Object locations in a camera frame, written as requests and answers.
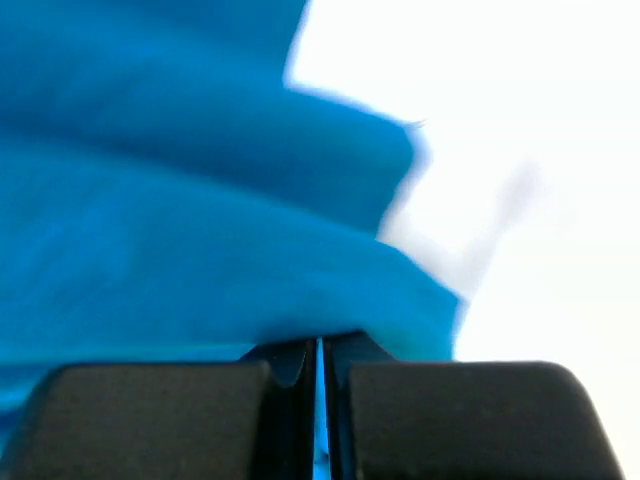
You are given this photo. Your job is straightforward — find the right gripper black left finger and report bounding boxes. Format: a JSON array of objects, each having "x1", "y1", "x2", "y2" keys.
[{"x1": 1, "y1": 340, "x2": 316, "y2": 480}]

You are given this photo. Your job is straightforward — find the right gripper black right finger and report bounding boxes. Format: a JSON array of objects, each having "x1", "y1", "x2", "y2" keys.
[{"x1": 323, "y1": 332, "x2": 622, "y2": 480}]

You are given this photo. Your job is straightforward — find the bright blue t shirt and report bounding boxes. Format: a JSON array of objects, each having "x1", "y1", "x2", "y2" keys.
[{"x1": 1, "y1": 1, "x2": 461, "y2": 479}]

